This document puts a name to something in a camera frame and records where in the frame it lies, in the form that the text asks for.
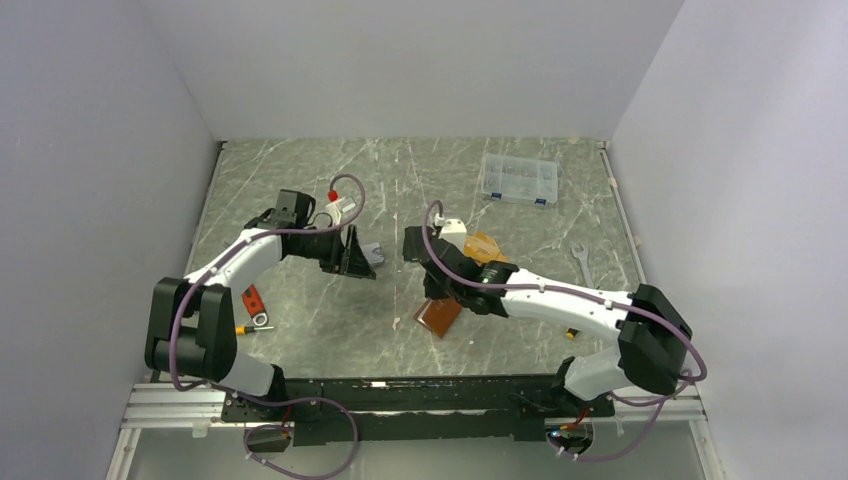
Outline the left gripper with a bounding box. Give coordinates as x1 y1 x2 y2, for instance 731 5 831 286
291 223 376 279

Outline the brown leather card holder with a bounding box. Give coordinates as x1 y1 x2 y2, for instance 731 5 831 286
413 298 463 338

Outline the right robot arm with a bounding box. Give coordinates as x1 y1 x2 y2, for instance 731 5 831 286
403 226 692 415

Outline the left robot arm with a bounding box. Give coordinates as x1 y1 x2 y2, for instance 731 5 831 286
144 189 376 420

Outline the orange card stack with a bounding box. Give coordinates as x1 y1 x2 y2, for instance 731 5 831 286
463 232 510 265

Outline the clear plastic organizer box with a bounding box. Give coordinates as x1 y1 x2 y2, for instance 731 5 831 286
480 153 559 207

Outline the silver open-end spanner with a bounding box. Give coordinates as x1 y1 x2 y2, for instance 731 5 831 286
571 245 596 289

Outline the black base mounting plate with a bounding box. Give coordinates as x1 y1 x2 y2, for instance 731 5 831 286
221 374 615 446

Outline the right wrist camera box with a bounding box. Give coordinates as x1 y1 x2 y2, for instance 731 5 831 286
438 218 467 251

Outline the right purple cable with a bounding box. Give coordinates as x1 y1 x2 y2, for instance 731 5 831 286
421 199 709 464

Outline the purple cable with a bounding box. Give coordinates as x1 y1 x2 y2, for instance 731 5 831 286
168 173 367 480
421 199 709 464

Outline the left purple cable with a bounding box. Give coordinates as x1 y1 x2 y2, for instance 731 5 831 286
168 173 367 480

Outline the red handled adjustable wrench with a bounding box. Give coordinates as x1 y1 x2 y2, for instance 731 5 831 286
241 284 269 327

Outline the yellow handled screwdriver left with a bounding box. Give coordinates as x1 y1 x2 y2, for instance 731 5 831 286
235 325 274 336

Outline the aluminium rail frame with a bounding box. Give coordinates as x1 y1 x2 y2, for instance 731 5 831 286
106 382 726 479

